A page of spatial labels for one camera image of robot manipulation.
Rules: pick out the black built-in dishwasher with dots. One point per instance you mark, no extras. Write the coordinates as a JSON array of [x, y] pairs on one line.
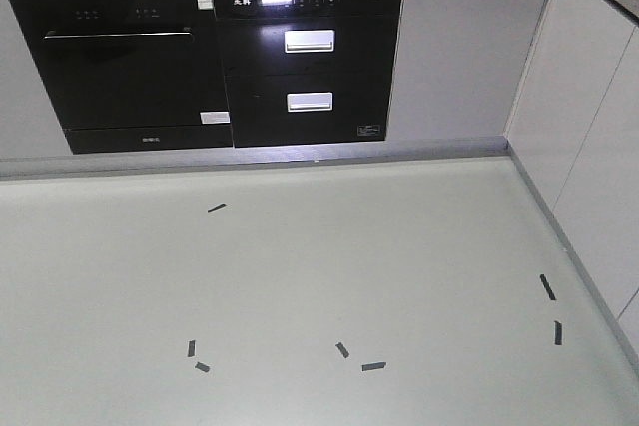
[[130, 75]]

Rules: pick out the white side cabinet panel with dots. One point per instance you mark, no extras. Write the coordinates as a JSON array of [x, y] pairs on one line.
[[575, 135]]

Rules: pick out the silver drawer handle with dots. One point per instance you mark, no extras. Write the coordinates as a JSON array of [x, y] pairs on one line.
[[309, 41], [309, 102]]

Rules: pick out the black disinfection cabinet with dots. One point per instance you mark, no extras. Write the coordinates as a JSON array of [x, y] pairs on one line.
[[259, 73]]

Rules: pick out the upper silver drawer handle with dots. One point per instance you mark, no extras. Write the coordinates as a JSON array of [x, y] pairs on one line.
[[309, 41]]

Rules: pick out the lower silver drawer handle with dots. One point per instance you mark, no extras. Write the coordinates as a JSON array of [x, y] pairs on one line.
[[309, 102]]

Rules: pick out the black floor tape strip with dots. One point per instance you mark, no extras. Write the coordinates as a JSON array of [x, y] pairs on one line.
[[558, 332]]

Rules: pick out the white cabinet door panel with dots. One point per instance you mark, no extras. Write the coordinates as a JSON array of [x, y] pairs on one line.
[[457, 68]]

